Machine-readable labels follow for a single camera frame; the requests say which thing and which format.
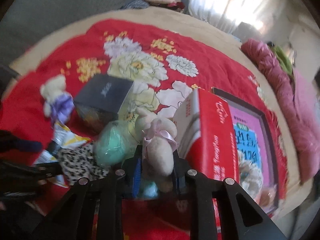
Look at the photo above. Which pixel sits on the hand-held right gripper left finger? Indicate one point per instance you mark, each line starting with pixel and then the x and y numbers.
pixel 136 177

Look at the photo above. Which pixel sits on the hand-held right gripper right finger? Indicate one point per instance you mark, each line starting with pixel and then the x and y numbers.
pixel 178 180

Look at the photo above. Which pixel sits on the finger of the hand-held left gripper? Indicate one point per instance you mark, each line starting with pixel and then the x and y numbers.
pixel 27 143
pixel 37 170

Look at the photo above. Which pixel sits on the cream plush bear pink bow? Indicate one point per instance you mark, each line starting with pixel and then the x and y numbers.
pixel 157 150

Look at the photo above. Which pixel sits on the leopard print scrunchie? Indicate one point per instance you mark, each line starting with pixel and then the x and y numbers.
pixel 77 160

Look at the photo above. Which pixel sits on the green makeup sponge bag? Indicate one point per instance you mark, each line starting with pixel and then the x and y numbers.
pixel 110 142

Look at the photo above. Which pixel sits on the white teddy bear purple dress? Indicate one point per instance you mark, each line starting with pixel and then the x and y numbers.
pixel 55 87

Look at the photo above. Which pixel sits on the teal tissue pack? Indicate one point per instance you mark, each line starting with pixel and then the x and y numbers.
pixel 150 190

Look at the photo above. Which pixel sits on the foil snack packet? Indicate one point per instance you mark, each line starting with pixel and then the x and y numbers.
pixel 62 135

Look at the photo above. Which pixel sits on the red floral blanket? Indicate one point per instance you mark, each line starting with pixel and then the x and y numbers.
pixel 25 105

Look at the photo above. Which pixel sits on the red tissue pack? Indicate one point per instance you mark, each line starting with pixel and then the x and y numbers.
pixel 217 135

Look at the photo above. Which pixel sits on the pink book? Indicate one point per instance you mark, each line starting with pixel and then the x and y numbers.
pixel 247 140

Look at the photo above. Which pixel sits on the small black box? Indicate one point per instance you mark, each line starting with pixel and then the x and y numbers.
pixel 102 90

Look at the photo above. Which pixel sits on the pink quilt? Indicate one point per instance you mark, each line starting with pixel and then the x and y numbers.
pixel 295 105

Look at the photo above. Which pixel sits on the grey quilted cover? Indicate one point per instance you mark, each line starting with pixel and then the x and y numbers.
pixel 62 5

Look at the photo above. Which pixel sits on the beige bed sheet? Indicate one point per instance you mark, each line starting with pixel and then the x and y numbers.
pixel 175 20

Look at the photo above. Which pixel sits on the green cloth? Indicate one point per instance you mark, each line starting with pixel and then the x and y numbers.
pixel 282 57

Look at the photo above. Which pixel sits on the grey chair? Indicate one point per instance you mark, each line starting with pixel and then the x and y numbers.
pixel 250 28

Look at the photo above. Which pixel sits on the dark patterned cloth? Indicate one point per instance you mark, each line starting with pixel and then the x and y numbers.
pixel 135 4

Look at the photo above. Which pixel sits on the white curtain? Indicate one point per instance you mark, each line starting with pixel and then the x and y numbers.
pixel 225 2

